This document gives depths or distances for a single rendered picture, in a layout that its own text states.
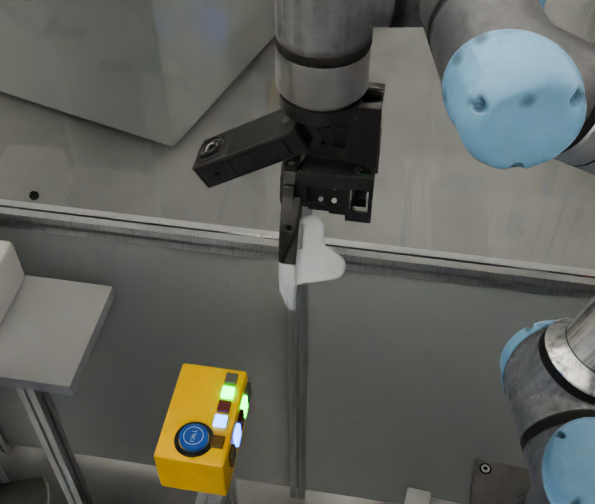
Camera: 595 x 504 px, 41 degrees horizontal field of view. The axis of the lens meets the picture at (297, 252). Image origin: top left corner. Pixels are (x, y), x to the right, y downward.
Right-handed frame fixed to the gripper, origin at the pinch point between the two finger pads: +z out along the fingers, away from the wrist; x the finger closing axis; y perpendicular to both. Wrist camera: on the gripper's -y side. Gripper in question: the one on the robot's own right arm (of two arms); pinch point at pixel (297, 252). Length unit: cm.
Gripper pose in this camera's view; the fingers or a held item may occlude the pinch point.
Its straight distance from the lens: 79.7
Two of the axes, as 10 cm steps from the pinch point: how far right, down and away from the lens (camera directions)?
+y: 9.9, 1.2, -1.1
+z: 0.0, 6.8, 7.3
